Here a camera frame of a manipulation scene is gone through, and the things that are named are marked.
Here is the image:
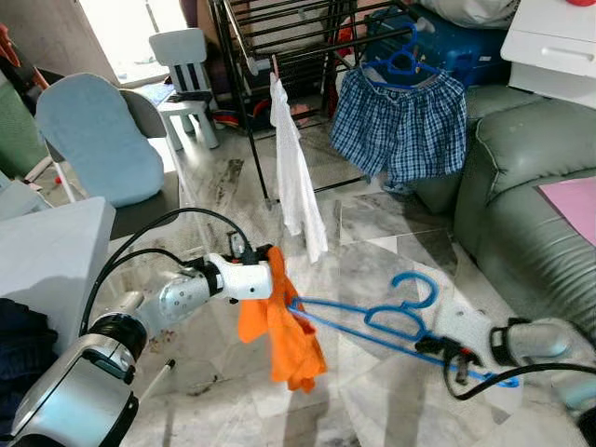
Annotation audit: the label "blue plastic hanger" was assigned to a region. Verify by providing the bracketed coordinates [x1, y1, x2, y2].
[361, 26, 443, 92]
[287, 272, 521, 388]

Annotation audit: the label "orange shirt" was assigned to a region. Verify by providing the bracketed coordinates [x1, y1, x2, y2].
[236, 244, 329, 392]

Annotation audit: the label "navy garment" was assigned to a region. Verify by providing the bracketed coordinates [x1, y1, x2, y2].
[0, 296, 59, 434]

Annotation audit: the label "white shirt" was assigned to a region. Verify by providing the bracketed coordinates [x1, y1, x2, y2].
[268, 73, 329, 264]

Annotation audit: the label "white folding chair grey seat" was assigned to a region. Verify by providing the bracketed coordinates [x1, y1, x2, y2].
[37, 88, 187, 243]

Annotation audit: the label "blue plaid shorts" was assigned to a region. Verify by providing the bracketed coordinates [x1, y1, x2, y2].
[331, 67, 468, 192]

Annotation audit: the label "pink cloth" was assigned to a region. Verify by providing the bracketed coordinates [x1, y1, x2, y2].
[538, 177, 596, 248]

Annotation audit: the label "light blue cushion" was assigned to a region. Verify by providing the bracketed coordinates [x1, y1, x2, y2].
[35, 73, 167, 208]

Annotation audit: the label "green leather sofa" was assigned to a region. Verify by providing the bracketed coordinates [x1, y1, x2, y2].
[410, 84, 596, 345]

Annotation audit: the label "pale blue folding table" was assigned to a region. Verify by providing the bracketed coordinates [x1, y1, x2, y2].
[0, 196, 178, 406]

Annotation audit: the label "pale blue kid chair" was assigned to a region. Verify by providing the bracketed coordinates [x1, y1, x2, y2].
[149, 28, 223, 152]

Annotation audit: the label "black metal drying rack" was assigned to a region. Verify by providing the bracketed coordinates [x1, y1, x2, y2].
[207, 0, 429, 208]

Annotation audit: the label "green box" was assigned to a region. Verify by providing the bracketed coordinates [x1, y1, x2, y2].
[0, 74, 47, 183]

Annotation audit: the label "blue storage box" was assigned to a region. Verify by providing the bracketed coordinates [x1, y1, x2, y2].
[359, 7, 508, 94]

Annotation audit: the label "white drawer cabinet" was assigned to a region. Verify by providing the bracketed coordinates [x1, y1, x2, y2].
[500, 0, 596, 108]

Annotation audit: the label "beige pillow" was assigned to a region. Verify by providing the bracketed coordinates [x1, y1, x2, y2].
[414, 0, 522, 29]

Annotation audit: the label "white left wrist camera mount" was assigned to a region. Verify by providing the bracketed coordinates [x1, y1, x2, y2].
[219, 256, 274, 301]

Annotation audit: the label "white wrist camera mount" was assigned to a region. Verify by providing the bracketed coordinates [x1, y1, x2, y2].
[219, 256, 274, 301]
[433, 307, 499, 359]

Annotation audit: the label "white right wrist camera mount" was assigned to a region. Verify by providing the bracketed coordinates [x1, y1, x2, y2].
[433, 307, 499, 359]

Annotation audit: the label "short black left arm cable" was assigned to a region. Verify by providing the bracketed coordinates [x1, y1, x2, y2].
[79, 247, 201, 336]

